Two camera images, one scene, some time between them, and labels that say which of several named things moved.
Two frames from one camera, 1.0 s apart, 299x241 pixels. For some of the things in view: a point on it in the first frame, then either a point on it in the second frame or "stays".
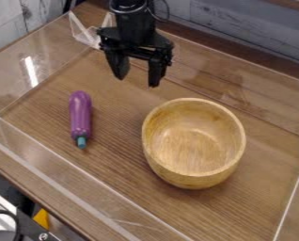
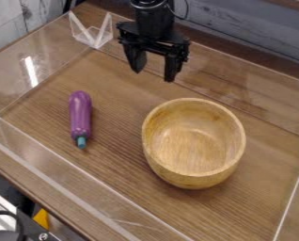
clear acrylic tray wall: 64,190 stays
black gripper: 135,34 → 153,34
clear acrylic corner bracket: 89,35 stays
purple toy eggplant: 80,111 stays
